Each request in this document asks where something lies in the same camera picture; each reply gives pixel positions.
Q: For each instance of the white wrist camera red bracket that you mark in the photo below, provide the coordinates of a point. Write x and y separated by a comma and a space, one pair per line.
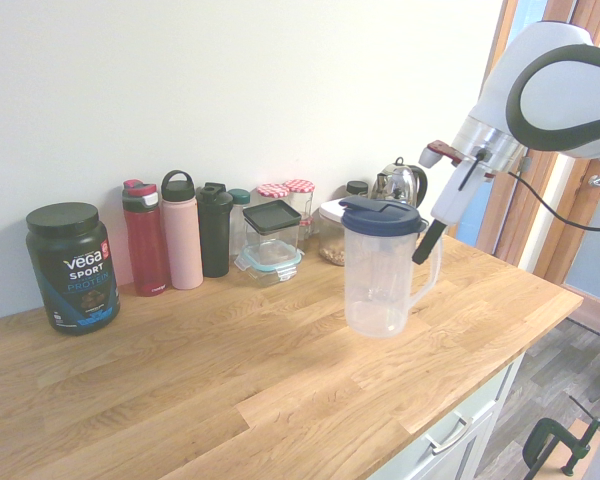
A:
442, 151

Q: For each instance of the glass jar white lid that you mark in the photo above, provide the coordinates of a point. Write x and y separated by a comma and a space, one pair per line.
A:
330, 235

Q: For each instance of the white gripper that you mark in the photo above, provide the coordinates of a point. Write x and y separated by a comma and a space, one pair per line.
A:
456, 195

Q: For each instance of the stainless steel kettle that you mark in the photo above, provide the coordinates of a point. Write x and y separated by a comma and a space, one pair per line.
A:
397, 187

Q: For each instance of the red water bottle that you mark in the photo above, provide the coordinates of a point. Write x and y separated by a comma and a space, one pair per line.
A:
147, 245

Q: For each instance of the black Vega protein tub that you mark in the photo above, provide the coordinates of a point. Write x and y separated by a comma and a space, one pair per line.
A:
72, 270

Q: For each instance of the green metal clamp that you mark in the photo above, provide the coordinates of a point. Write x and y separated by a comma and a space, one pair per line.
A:
545, 440

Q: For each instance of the black shaker bottle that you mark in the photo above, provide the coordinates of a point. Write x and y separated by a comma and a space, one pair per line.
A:
215, 235

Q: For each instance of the square clear container black lid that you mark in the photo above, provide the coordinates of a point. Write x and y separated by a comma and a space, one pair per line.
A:
272, 220

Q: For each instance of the pale cabinet drawer front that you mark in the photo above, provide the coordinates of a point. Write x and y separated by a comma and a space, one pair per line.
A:
460, 440

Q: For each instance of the glass jar red gingham lid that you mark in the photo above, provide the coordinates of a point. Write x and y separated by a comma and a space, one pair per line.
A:
271, 191
300, 192

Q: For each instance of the glass container teal clip lid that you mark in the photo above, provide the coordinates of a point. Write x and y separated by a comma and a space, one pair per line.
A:
270, 260

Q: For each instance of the clear plastic pitcher blue lid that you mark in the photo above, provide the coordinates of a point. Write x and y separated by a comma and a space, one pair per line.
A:
375, 280

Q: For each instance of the pink bottle black cap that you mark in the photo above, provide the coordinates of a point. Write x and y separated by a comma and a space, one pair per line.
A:
181, 240

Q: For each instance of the clear bottle green cap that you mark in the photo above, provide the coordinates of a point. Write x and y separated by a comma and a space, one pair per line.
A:
239, 200

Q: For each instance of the jar with dark lid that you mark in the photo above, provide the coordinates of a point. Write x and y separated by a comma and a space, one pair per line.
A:
356, 188

